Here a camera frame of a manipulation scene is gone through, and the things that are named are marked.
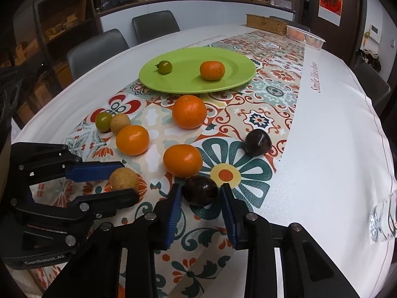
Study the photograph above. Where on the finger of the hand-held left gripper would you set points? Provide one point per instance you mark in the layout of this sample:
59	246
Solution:
93	170
108	200

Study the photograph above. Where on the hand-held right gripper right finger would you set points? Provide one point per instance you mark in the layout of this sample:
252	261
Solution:
230	223

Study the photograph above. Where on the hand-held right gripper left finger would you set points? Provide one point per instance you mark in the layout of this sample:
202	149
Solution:
172	220

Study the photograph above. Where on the tan round fruit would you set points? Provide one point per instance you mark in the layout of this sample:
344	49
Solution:
121	122
124	178

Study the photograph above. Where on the dark purple plum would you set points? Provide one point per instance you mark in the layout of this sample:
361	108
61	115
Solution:
199	191
258	142

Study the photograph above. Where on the glossy mandarin orange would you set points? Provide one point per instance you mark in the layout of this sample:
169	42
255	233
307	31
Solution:
132	140

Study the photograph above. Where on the green tomato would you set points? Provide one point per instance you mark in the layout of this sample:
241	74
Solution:
103	121
164	67

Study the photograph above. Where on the large orange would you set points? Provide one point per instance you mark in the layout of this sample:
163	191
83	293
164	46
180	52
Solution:
189	111

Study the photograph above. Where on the green plate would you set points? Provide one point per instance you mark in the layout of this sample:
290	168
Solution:
186	77

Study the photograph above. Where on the white patterned tablecloth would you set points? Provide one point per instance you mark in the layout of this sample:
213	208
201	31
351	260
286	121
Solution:
325	161

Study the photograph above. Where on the grey chair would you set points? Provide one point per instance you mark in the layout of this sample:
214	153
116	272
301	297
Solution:
155	24
277	18
96	49
370	83

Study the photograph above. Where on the wooden shelf cabinet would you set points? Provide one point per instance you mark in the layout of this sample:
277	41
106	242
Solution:
65	21

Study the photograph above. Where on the clear glass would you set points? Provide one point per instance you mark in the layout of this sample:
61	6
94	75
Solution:
383	220

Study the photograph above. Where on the small mandarin orange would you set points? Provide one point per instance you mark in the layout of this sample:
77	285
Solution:
212	70

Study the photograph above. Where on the white kitchen counter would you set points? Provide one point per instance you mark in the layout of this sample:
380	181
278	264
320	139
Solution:
201	14

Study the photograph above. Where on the white plastic basket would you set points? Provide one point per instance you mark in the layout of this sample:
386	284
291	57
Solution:
305	36

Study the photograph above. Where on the wicker box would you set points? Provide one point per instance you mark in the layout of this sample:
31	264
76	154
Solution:
266	24

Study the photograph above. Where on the pile of bags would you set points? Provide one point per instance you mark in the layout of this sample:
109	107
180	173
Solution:
370	58

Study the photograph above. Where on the door lock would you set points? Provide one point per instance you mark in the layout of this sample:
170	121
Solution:
306	6

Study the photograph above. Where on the dark wooden door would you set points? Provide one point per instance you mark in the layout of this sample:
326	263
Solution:
350	21

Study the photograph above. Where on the wall intercom panel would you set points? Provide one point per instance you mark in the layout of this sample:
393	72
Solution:
375	33

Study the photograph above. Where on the red wall poster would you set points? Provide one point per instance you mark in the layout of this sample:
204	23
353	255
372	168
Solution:
330	1

